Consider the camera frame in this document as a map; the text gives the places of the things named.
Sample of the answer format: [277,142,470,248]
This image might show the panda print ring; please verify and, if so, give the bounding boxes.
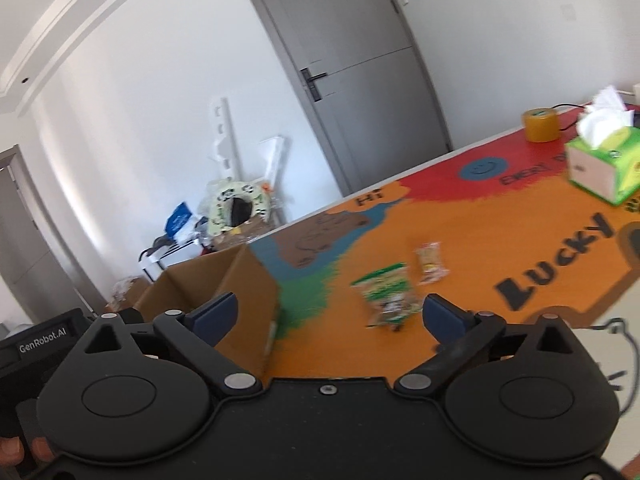
[205,180,273,236]

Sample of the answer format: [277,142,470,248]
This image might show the tall white foam piece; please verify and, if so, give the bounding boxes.
[207,96,246,181]

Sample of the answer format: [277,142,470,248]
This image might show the person's left hand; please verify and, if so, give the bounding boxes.
[0,434,57,467]

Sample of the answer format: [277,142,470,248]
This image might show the black door handle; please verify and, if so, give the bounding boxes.
[300,67,328,102]

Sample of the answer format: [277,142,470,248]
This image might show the grey wardrobe door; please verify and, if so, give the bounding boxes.
[0,145,96,326]

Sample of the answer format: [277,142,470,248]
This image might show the colourful printed mat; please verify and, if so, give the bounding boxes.
[250,105,640,471]

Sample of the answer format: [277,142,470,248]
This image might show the black stool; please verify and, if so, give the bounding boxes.
[139,235,201,281]

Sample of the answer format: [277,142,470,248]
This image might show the green and clear snack packet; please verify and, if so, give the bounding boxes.
[350,262,423,333]

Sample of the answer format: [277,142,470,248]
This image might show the yellow tape roll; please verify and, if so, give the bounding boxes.
[521,106,561,143]

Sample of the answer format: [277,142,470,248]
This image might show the small clear snack packet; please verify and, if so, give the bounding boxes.
[415,242,450,286]

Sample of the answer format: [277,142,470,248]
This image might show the brown cardboard box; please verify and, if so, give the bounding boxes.
[105,245,281,378]

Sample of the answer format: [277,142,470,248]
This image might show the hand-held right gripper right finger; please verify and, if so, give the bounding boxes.
[394,294,586,396]

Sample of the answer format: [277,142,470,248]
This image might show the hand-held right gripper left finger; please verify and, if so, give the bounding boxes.
[75,291,263,396]

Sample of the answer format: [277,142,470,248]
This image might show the clear plastic bag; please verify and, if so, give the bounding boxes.
[112,277,151,306]

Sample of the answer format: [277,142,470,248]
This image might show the blue bag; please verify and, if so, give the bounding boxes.
[165,202,206,241]

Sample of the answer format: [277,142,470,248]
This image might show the green tissue box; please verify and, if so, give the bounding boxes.
[565,85,640,207]

